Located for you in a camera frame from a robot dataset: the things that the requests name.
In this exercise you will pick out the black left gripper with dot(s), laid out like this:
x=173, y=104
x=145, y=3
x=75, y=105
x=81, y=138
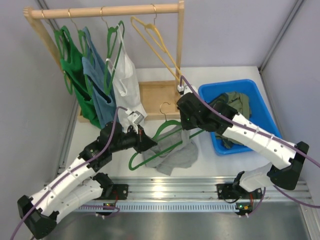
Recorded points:
x=141, y=139

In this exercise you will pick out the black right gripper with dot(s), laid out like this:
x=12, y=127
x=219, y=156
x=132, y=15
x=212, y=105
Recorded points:
x=185, y=125

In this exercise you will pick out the green hanger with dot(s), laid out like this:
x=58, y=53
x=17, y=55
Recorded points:
x=112, y=35
x=82, y=40
x=61, y=46
x=164, y=127

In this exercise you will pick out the grey tank top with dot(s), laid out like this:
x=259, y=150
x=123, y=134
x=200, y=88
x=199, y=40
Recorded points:
x=174, y=149

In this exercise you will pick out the yellow hanger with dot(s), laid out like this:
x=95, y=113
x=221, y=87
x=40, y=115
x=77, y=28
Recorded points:
x=155, y=35

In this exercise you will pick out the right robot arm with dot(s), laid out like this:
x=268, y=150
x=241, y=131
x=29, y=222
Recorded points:
x=285, y=158

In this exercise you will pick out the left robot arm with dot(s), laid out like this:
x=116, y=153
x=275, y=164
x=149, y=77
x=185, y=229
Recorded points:
x=82, y=181

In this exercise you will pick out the blue tank top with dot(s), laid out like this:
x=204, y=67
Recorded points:
x=94, y=73

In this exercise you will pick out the white tank top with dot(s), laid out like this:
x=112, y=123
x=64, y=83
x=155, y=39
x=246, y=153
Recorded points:
x=123, y=80

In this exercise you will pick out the green hanger under white top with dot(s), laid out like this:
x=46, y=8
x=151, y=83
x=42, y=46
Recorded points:
x=112, y=35

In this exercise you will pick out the green tank top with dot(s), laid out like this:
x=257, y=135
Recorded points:
x=72, y=64

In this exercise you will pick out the green hanger under blue top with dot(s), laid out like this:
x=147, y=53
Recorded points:
x=82, y=40

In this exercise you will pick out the wooden clothes rack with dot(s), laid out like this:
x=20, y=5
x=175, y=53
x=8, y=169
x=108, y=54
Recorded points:
x=152, y=93

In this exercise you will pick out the olive green shirt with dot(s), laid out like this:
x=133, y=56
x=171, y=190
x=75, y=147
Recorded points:
x=238, y=101

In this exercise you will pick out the blue plastic bin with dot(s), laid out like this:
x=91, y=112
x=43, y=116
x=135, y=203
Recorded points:
x=260, y=114

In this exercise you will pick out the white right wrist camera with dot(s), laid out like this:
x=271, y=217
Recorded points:
x=183, y=89

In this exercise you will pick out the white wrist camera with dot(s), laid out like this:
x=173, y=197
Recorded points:
x=183, y=89
x=134, y=118

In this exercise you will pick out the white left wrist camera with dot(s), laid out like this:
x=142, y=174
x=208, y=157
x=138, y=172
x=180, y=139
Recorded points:
x=134, y=118

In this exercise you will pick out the aluminium mounting rail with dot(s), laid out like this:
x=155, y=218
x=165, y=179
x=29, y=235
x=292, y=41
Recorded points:
x=172, y=188

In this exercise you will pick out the slotted grey cable duct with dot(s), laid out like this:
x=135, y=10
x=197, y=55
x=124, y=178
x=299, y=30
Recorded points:
x=176, y=207

